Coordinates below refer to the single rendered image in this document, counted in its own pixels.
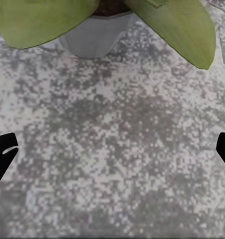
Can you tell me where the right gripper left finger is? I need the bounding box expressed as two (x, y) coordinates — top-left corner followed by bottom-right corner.
(0, 132), (19, 180)

